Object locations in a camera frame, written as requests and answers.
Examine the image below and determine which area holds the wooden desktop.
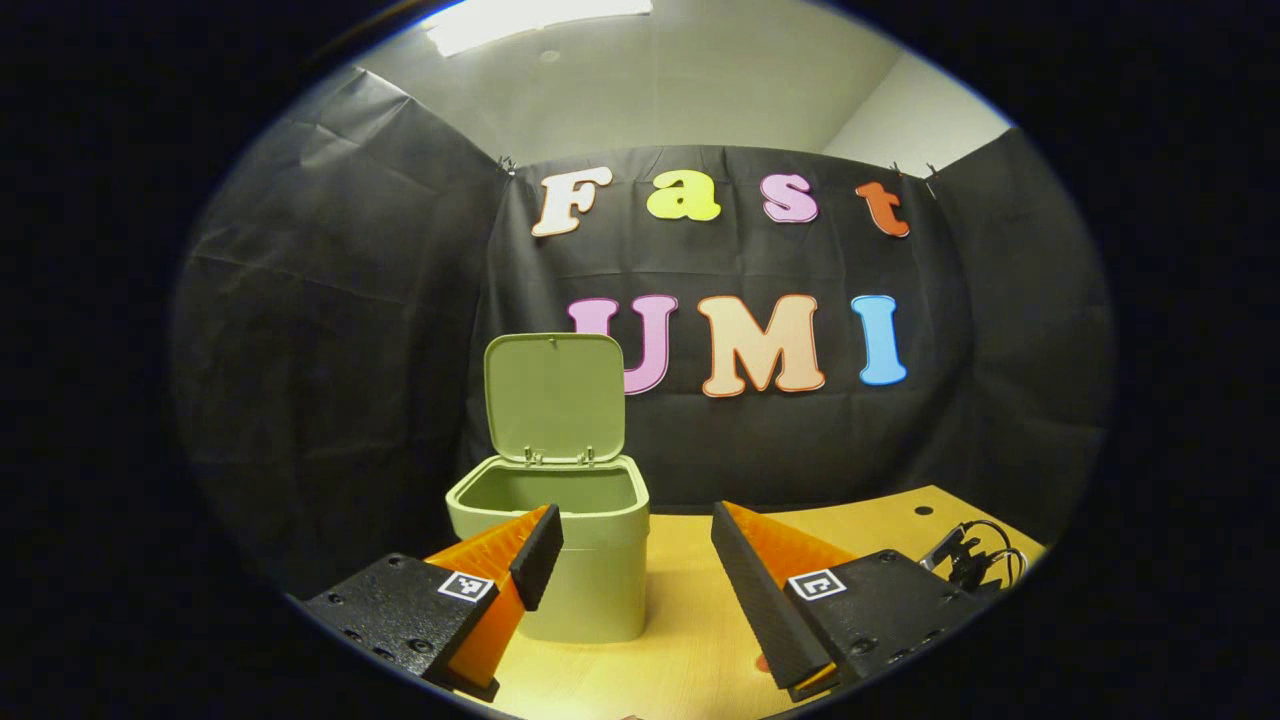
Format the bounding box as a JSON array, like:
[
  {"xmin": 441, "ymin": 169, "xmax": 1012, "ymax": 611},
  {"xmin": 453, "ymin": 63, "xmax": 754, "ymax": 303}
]
[{"xmin": 470, "ymin": 485, "xmax": 1048, "ymax": 720}]

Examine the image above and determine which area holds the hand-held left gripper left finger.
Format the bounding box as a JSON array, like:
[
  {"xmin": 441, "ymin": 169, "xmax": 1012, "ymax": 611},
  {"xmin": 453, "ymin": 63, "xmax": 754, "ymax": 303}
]
[{"xmin": 300, "ymin": 503, "xmax": 564, "ymax": 703}]

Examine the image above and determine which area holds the black backdrop cloth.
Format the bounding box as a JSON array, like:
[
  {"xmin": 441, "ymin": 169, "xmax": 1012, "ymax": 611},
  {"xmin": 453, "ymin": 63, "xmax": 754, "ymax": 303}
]
[{"xmin": 168, "ymin": 65, "xmax": 1116, "ymax": 601}]

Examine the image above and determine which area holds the ceiling light panel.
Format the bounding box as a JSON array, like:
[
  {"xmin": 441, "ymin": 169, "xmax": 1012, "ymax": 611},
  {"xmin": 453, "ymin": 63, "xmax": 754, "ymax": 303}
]
[{"xmin": 420, "ymin": 0, "xmax": 654, "ymax": 58}]

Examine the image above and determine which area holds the green desktop garbage bin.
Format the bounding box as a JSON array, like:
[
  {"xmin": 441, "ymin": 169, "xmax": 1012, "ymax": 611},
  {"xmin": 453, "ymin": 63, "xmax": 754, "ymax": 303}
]
[{"xmin": 445, "ymin": 332, "xmax": 651, "ymax": 644}]

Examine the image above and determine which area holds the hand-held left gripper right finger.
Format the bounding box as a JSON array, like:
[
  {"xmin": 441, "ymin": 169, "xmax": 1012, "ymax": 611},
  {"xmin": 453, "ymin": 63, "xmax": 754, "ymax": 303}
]
[{"xmin": 710, "ymin": 500, "xmax": 991, "ymax": 703}]

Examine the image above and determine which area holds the black cable bundle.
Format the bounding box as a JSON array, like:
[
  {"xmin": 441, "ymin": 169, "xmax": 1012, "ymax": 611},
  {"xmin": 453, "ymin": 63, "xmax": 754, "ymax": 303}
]
[{"xmin": 919, "ymin": 519, "xmax": 1029, "ymax": 594}]

